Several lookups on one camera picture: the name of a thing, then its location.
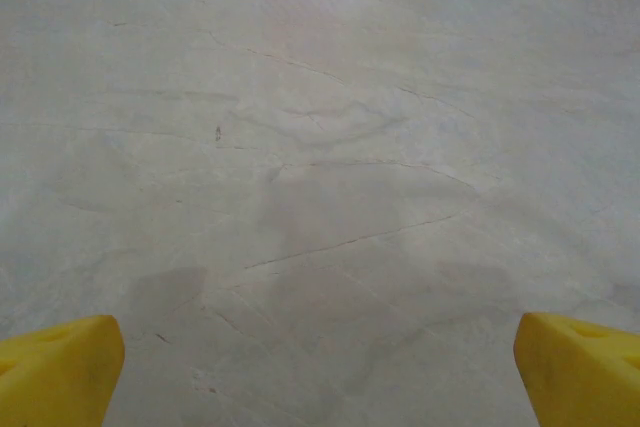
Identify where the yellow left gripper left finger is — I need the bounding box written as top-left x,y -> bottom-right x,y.
0,314 -> 127,427

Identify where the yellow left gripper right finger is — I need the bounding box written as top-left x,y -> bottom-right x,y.
513,311 -> 640,427

